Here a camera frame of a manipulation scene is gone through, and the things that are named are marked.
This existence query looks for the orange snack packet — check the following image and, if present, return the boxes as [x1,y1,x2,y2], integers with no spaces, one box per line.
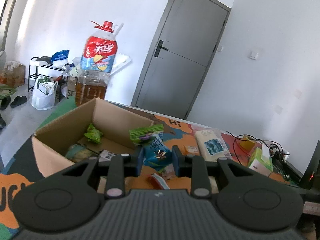
[183,145,200,155]

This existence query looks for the long white cake packet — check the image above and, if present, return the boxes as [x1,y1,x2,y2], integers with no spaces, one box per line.
[195,130,232,162]

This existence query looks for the blue snack packet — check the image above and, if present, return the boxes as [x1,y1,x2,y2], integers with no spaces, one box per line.
[143,133,172,171]

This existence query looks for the red snack packet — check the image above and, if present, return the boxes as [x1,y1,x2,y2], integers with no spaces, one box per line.
[147,173,170,190]

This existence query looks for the brown cardboard box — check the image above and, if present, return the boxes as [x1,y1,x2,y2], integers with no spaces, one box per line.
[31,99,153,177]

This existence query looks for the green striped snack packet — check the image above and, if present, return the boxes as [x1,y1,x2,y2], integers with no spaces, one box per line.
[129,124,164,145]

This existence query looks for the small green snack packet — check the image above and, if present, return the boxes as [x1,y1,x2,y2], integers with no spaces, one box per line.
[84,124,103,144]

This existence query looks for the green tissue box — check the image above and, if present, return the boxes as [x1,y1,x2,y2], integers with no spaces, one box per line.
[247,147,273,177]

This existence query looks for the SF cardboard box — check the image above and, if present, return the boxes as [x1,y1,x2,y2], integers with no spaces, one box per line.
[67,76,78,99]

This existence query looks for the colourful printed table mat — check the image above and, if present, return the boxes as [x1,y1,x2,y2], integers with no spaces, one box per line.
[8,99,303,239]

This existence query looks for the white plastic shopping bag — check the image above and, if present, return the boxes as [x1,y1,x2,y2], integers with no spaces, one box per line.
[31,75,58,111]

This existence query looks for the large cooking oil bottle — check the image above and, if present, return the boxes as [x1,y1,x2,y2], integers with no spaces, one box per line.
[75,21,123,106]

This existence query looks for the black slipper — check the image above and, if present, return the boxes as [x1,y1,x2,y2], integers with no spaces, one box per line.
[10,95,27,108]

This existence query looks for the blue plastic bag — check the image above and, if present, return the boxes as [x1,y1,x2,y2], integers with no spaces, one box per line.
[51,49,69,63]

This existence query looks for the black shoe rack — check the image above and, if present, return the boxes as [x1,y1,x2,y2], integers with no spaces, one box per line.
[27,56,67,101]

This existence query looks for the grey door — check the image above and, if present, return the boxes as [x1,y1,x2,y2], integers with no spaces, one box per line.
[131,0,231,119]

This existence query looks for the brown box on floor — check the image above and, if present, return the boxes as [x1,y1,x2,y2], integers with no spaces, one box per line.
[0,61,25,88]

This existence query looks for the black cable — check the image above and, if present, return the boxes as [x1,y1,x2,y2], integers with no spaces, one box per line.
[226,130,286,165]

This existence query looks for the black door handle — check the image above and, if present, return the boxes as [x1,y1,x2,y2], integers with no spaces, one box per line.
[153,40,169,57]

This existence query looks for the white wall switch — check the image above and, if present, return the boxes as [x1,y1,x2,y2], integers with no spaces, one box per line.
[249,51,259,60]

